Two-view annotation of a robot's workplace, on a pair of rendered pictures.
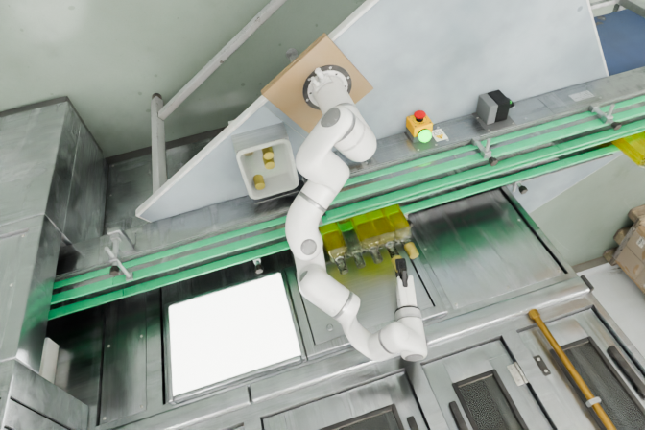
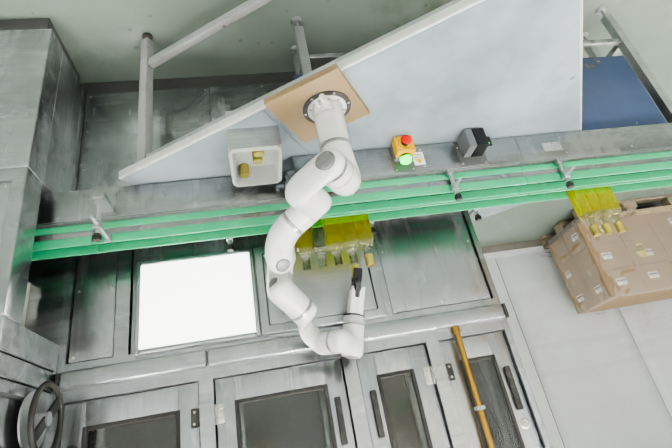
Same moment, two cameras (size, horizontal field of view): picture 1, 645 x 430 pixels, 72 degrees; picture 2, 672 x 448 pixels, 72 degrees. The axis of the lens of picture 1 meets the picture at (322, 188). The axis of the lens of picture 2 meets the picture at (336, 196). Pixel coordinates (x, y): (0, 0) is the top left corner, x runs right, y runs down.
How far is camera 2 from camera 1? 38 cm
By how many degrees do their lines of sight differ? 14
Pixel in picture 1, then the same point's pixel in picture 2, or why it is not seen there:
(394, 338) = (339, 344)
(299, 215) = (280, 237)
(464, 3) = (470, 59)
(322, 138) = (314, 179)
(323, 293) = (288, 301)
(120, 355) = (90, 302)
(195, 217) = (177, 189)
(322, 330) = (278, 313)
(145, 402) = (111, 349)
